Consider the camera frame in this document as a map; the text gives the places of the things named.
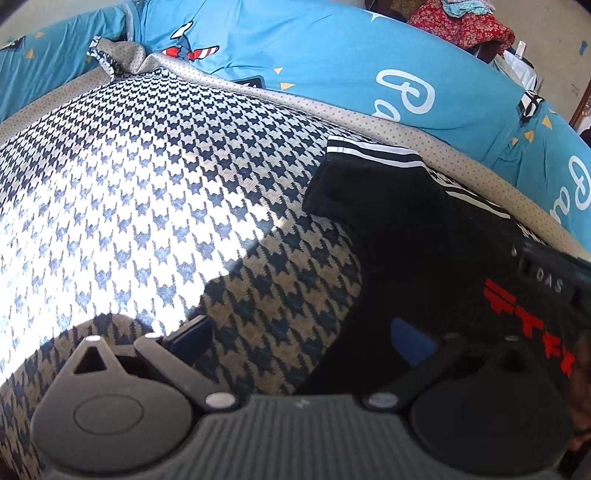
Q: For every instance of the white bottle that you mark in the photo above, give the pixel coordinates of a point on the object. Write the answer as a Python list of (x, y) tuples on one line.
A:
[(521, 48)]

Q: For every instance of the white tablecloth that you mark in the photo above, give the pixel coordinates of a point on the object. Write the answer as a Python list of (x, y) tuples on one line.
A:
[(519, 69)]

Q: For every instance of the red floral cloth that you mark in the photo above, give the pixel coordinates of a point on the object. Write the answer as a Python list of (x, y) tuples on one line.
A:
[(461, 25)]

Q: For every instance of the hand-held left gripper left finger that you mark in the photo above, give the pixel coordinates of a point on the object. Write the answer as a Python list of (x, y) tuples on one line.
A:
[(191, 333)]

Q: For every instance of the black pants with white stripes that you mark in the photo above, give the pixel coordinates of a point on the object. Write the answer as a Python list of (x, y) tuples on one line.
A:
[(415, 240)]

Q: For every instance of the brown wooden door frame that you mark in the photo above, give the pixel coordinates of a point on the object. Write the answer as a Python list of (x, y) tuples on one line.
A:
[(582, 108)]

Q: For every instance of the light blue cloth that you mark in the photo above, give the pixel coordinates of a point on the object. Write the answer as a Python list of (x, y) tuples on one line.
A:
[(464, 7)]

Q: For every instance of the houndstooth bed mat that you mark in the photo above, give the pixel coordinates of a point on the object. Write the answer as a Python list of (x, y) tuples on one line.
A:
[(115, 184)]

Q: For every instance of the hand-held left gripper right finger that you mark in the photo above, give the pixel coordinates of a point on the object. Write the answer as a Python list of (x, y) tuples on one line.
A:
[(411, 342)]

